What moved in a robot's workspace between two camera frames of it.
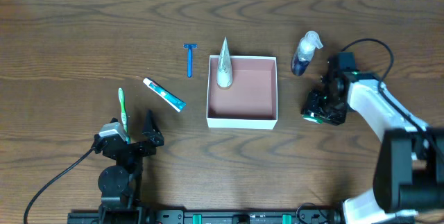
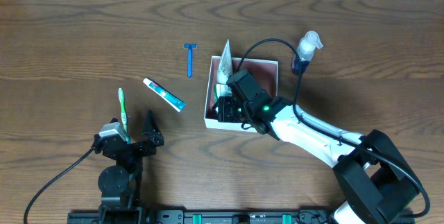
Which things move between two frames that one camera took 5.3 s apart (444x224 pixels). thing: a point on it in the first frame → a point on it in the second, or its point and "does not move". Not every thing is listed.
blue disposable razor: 189,46 does not move
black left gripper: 135,146 does not move
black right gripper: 321,109 → 225,109
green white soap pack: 310,116 → 220,90
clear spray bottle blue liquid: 305,51 does not move
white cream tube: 224,71 does not move
